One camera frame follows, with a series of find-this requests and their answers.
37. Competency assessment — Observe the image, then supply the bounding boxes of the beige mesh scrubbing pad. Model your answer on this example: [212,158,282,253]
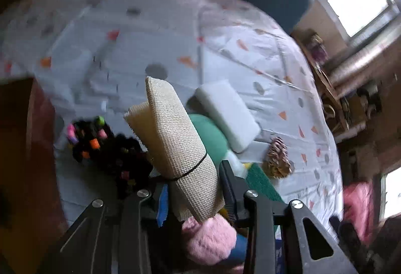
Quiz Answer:
[124,76,226,224]

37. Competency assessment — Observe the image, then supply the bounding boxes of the pine cone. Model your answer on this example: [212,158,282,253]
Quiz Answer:
[261,136,295,179]

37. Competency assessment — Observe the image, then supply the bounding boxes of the printed white bed sheet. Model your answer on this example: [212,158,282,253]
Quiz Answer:
[0,0,345,243]

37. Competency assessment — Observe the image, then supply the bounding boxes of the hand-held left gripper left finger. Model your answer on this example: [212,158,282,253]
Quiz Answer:
[47,181,171,274]

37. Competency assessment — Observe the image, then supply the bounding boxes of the teal round lid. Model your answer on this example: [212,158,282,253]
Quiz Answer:
[188,113,248,177]

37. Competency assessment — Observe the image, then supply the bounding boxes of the white foam sponge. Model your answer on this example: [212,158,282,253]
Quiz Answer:
[195,80,261,154]

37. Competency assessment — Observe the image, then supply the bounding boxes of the wooden shelf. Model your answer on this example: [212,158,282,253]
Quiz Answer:
[294,29,353,136]

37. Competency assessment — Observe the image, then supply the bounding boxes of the pink fluffy sponge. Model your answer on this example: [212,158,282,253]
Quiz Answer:
[182,214,249,266]

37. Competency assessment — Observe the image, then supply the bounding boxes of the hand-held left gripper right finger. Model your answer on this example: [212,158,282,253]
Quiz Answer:
[219,160,358,274]

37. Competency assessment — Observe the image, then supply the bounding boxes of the green and yellow scouring sponge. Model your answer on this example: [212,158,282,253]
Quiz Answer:
[244,163,284,204]

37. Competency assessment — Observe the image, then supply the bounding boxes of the black wig with coloured beads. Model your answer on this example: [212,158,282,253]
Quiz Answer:
[66,115,154,199]

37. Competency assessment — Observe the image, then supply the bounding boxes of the pink cloth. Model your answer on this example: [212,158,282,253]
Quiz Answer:
[343,181,381,245]

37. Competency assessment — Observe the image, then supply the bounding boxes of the grey metal duct pipe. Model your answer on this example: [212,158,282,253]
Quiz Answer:
[326,36,401,96]

